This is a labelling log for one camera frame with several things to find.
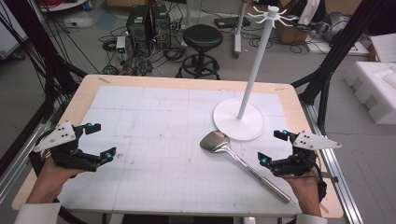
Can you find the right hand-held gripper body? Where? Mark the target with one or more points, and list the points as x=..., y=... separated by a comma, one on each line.
x=299, y=161

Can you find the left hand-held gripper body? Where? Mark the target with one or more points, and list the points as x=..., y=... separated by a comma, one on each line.
x=62, y=146

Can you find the steel spatula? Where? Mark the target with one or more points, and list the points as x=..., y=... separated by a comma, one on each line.
x=239, y=161

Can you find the white utensil rack stand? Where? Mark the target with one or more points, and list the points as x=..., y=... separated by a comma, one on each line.
x=238, y=123

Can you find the person's right hand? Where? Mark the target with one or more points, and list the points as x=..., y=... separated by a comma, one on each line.
x=303, y=188

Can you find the person's left hand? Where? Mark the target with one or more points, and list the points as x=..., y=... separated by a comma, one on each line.
x=57, y=177

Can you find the white grid mat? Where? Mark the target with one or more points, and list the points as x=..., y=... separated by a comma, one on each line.
x=162, y=149

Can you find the small grey power box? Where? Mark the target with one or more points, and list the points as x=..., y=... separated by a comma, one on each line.
x=121, y=43

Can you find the white foam packaging block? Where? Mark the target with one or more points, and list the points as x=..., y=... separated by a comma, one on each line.
x=373, y=90

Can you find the brown cardboard box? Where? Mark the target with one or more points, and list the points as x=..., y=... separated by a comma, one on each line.
x=291, y=32

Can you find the black computer tower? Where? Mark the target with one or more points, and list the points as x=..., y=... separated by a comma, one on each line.
x=161, y=25
x=137, y=25

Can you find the white pole stand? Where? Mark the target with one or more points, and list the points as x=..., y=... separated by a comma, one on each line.
x=239, y=31

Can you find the flat black device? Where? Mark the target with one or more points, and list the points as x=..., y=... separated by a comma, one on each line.
x=232, y=21

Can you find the black round stool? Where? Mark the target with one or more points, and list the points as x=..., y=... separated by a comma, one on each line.
x=202, y=39

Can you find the white foam box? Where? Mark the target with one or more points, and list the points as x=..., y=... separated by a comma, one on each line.
x=384, y=46

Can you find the aluminium rail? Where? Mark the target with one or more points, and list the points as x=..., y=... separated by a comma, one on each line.
x=18, y=168
x=333, y=161

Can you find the black metal frame stand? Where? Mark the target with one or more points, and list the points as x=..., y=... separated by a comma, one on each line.
x=336, y=56
x=46, y=62

